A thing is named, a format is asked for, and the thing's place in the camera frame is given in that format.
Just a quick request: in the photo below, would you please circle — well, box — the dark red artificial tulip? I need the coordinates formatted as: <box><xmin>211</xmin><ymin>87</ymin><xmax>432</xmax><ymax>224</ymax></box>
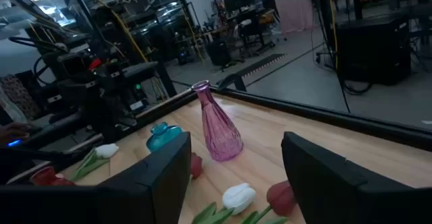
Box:
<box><xmin>190</xmin><ymin>152</ymin><xmax>204</xmax><ymax>180</ymax></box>
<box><xmin>240</xmin><ymin>180</ymin><xmax>298</xmax><ymax>224</ymax></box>

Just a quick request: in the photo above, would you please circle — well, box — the yellow hanging cable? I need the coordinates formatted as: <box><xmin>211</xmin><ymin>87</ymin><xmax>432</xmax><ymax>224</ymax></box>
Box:
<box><xmin>76</xmin><ymin>0</ymin><xmax>149</xmax><ymax>63</ymax></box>
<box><xmin>325</xmin><ymin>0</ymin><xmax>340</xmax><ymax>70</ymax></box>

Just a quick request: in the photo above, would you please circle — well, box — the black equipment case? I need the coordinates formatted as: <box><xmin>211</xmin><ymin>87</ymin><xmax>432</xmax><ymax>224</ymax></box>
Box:
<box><xmin>335</xmin><ymin>13</ymin><xmax>412</xmax><ymax>86</ymax></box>

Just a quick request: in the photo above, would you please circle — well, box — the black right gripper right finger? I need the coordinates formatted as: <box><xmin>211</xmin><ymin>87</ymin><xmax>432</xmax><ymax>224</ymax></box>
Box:
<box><xmin>281</xmin><ymin>132</ymin><xmax>372</xmax><ymax>224</ymax></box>

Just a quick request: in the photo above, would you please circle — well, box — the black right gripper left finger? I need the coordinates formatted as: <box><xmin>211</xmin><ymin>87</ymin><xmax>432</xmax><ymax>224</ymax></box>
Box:
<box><xmin>97</xmin><ymin>132</ymin><xmax>192</xmax><ymax>224</ymax></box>

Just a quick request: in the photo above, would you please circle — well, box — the teal glass vase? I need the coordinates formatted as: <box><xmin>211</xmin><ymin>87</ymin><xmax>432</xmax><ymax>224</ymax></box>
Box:
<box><xmin>145</xmin><ymin>121</ymin><xmax>183</xmax><ymax>153</ymax></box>

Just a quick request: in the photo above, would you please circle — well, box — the pink fabric panel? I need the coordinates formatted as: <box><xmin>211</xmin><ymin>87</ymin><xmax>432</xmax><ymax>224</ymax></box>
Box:
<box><xmin>271</xmin><ymin>0</ymin><xmax>317</xmax><ymax>34</ymax></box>

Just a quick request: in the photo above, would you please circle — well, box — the black floor cable ramp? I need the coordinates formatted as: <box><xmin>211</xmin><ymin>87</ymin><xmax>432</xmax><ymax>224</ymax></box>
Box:
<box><xmin>236</xmin><ymin>53</ymin><xmax>288</xmax><ymax>78</ymax></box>

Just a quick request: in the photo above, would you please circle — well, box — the black desk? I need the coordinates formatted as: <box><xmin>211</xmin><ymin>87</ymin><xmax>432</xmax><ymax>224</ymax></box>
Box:
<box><xmin>20</xmin><ymin>111</ymin><xmax>102</xmax><ymax>154</ymax></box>

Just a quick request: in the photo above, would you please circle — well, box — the purple ribbed glass vase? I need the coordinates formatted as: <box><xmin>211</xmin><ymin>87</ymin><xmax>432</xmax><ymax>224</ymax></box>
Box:
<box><xmin>191</xmin><ymin>80</ymin><xmax>244</xmax><ymax>163</ymax></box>

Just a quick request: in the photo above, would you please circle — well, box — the black frame clamp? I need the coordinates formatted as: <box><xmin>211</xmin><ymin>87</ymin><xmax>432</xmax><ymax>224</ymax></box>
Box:
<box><xmin>215</xmin><ymin>72</ymin><xmax>247</xmax><ymax>92</ymax></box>

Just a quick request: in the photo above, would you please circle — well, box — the black aluminium table frame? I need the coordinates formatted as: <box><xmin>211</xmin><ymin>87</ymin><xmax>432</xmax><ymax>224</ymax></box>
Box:
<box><xmin>0</xmin><ymin>86</ymin><xmax>432</xmax><ymax>186</ymax></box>

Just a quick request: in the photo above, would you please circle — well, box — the patterned cloth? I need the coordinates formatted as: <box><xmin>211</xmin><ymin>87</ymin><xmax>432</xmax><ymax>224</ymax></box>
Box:
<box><xmin>0</xmin><ymin>74</ymin><xmax>41</xmax><ymax>120</ymax></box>

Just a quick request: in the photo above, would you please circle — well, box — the white artificial tulip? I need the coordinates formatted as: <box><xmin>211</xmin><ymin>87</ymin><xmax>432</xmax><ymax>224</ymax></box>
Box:
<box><xmin>190</xmin><ymin>182</ymin><xmax>257</xmax><ymax>224</ymax></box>
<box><xmin>69</xmin><ymin>142</ymin><xmax>120</xmax><ymax>183</ymax></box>

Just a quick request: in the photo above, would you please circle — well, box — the black bin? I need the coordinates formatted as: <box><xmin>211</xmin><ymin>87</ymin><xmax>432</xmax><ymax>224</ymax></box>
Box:
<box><xmin>205</xmin><ymin>38</ymin><xmax>233</xmax><ymax>67</ymax></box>

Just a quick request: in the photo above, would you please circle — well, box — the person's hand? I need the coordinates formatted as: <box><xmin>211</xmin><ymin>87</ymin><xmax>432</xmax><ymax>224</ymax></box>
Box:
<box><xmin>0</xmin><ymin>121</ymin><xmax>33</xmax><ymax>146</ymax></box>

